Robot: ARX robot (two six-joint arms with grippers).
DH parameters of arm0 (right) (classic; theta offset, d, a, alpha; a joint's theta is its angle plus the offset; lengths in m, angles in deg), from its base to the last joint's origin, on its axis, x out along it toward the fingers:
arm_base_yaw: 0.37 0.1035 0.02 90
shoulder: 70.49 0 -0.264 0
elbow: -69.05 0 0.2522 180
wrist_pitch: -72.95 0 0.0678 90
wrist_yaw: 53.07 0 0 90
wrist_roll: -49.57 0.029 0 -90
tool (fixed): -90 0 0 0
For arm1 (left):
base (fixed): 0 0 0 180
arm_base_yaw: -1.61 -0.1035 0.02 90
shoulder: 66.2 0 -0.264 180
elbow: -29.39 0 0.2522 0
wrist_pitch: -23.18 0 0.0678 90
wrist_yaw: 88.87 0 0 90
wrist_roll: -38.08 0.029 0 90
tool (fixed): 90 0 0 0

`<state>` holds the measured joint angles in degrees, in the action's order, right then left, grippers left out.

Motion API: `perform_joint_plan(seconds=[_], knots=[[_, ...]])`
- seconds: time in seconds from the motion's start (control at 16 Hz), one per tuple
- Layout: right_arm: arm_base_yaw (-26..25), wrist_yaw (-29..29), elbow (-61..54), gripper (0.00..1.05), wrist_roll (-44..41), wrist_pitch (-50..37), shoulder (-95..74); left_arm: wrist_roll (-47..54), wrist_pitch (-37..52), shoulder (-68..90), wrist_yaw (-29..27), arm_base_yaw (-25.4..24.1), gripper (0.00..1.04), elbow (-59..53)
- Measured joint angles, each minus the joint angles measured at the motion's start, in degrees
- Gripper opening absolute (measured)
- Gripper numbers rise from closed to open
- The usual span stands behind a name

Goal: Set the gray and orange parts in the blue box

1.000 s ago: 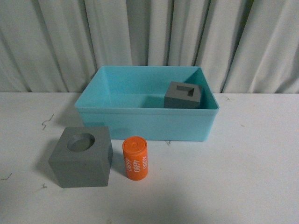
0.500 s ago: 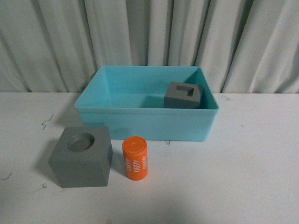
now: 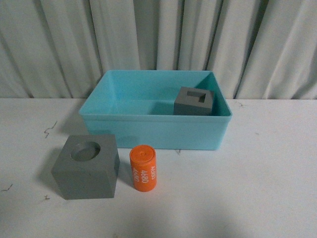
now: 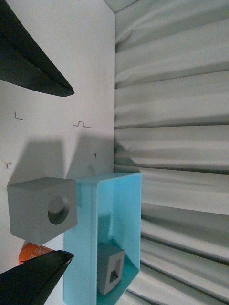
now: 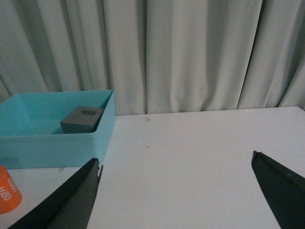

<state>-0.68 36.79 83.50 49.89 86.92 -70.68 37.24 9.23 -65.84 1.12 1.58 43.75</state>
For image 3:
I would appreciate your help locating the orange cylinder with white numbers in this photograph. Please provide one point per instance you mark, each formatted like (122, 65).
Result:
(144, 167)

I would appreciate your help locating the gray block with round hole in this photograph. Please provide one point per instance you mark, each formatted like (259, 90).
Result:
(87, 167)

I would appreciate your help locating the light blue plastic box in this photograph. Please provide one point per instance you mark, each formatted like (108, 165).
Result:
(137, 107)

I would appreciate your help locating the white pleated curtain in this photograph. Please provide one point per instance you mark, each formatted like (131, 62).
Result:
(258, 49)

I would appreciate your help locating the gray block with L slot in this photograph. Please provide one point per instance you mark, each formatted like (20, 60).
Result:
(193, 102)

